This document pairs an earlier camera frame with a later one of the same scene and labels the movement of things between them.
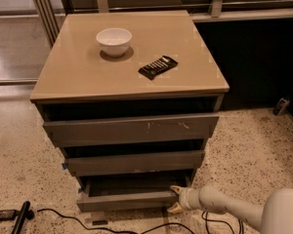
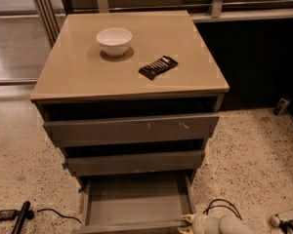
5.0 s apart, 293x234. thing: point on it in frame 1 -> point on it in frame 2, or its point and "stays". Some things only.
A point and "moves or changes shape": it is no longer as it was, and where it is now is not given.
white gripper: (187, 199) -> (198, 224)
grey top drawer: (114, 131) stays
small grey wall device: (280, 106) stays
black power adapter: (7, 214) stays
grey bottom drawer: (130, 194) moves or changes shape
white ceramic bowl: (114, 41) stays
